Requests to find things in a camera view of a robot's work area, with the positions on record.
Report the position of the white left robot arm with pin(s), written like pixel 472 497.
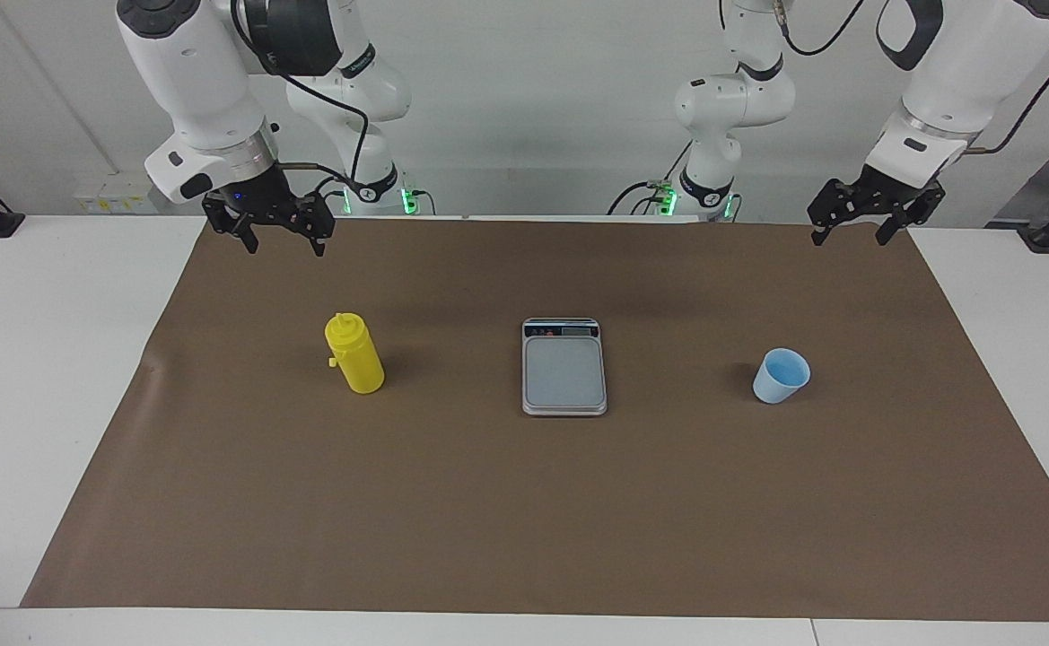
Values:
pixel 964 72

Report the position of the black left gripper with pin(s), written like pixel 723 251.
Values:
pixel 883 196

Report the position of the silver digital kitchen scale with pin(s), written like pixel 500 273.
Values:
pixel 564 372

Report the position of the brown paper table mat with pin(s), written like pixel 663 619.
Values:
pixel 524 520

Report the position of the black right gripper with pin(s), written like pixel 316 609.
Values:
pixel 264 199

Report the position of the light blue plastic cup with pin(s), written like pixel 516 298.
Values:
pixel 780 381

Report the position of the yellow squeeze bottle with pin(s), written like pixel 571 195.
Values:
pixel 358 359

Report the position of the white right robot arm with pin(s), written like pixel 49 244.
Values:
pixel 192 81

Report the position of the white wall socket box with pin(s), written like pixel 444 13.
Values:
pixel 120 199

